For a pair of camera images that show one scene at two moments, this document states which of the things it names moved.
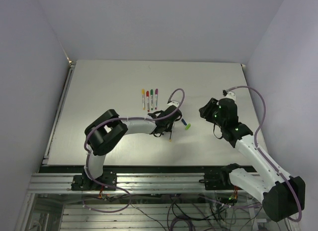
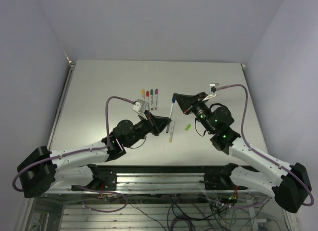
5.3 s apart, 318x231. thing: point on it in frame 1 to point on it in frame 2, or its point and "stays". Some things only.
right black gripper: (205, 111) to (185, 101)
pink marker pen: (156, 92) stays
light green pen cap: (188, 126) stays
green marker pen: (151, 99) stays
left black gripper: (169, 128) to (156, 124)
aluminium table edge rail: (71, 67) stays
